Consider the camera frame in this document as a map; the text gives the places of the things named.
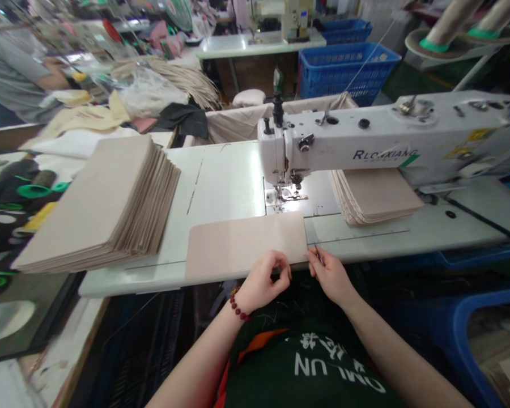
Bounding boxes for group of green-based thread cones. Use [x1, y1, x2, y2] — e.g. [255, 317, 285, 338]
[0, 159, 74, 300]

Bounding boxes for person's right hand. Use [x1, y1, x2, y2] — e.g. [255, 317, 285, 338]
[307, 249, 360, 305]

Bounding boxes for person's body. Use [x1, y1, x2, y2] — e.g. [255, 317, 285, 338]
[214, 267, 405, 408]

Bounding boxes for black cloth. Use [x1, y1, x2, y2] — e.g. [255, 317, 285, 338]
[152, 103, 210, 139]

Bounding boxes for cream sewing machine with table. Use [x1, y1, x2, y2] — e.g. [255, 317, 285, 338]
[195, 0, 328, 61]

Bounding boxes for person's left hand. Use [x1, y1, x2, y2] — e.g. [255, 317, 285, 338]
[237, 249, 293, 318]

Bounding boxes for large stack of beige sheets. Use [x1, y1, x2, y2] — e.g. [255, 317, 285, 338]
[10, 134, 182, 274]

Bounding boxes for pile of beige strips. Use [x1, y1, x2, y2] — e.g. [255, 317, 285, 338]
[110, 55, 220, 112]

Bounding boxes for person's left index finger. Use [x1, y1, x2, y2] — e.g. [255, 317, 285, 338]
[261, 249, 293, 282]

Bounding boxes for white round bowl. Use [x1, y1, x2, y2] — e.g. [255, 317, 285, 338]
[0, 299, 37, 342]

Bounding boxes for beige fabric trough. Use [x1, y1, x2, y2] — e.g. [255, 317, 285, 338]
[205, 91, 359, 145]

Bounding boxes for large blue plastic crate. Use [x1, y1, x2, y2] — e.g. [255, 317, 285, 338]
[297, 42, 403, 108]

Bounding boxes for small blue plastic crate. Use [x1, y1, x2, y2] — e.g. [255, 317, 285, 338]
[317, 18, 374, 46]

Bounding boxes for person's left thumb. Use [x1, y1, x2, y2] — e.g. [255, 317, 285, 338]
[266, 276, 291, 296]

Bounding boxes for single beige leather panel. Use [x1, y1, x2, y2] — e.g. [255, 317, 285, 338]
[185, 210, 309, 281]

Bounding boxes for clear plastic bag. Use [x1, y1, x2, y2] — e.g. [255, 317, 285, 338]
[118, 67, 189, 121]

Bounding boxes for blue plastic bin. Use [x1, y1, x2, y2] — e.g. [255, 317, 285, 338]
[429, 290, 510, 408]

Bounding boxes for white round stool cushion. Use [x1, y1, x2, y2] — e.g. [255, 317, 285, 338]
[231, 89, 267, 108]

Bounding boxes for blue plastic tray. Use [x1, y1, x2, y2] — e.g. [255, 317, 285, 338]
[436, 243, 510, 270]

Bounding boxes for thread cone stand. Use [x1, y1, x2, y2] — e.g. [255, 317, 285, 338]
[403, 0, 510, 61]

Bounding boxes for black cable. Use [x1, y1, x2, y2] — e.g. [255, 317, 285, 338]
[445, 194, 510, 244]

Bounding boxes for person's right index finger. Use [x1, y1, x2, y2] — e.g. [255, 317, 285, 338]
[318, 249, 340, 273]

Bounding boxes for small stack of beige sheets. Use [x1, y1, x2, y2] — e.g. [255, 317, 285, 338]
[328, 167, 426, 228]

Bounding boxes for cream fabric pieces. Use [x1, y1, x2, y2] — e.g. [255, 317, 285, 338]
[45, 90, 129, 138]

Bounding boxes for white industrial sewing machine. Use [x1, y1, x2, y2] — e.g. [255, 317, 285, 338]
[256, 90, 510, 214]

